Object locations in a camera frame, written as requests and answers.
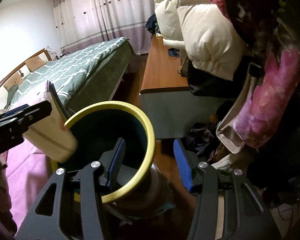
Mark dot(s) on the pink strawberry milk carton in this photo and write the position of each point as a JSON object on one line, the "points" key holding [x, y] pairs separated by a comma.
{"points": [[50, 134]]}

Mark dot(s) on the brown pillow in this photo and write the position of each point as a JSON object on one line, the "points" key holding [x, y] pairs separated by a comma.
{"points": [[34, 63], [15, 79]]}

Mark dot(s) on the wooden headboard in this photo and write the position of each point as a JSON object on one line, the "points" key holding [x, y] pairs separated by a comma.
{"points": [[18, 68]]}

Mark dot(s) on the cream puffer jacket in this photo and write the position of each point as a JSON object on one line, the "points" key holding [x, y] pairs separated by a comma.
{"points": [[200, 29]]}

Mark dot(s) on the pink floral tablecloth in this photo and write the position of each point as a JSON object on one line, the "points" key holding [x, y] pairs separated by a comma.
{"points": [[27, 171]]}

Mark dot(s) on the green quilted bed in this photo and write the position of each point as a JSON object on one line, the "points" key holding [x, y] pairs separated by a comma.
{"points": [[82, 78]]}

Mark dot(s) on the yellow rimmed trash bin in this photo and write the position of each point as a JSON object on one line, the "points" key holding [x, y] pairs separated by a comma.
{"points": [[121, 137]]}

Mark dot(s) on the pink white curtain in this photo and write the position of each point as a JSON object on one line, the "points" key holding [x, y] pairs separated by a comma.
{"points": [[81, 23]]}

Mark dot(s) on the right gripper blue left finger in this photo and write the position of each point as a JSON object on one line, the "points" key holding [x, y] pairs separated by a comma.
{"points": [[112, 161]]}

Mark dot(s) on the long wooden sideboard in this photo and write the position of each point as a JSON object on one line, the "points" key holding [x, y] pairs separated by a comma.
{"points": [[161, 71]]}

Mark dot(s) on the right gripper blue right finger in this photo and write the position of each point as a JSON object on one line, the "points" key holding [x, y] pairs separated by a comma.
{"points": [[187, 166]]}

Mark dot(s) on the beige pink handbag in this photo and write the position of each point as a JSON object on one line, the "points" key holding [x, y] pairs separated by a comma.
{"points": [[257, 112]]}

